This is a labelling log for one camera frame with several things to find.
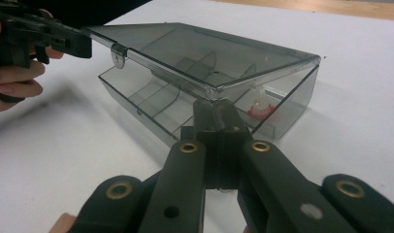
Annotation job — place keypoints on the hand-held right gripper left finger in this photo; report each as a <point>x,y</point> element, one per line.
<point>213,155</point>

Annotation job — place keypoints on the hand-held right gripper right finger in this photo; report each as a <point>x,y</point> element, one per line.
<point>230,142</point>

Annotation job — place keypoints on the small red white object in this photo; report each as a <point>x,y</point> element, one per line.
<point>260,108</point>

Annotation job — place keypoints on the clear grey plastic compartment box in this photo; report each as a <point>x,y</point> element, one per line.
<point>201,55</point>

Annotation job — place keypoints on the white table board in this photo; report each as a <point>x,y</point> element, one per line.
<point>56,145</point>

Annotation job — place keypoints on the wooden table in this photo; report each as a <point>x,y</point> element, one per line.
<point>314,8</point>

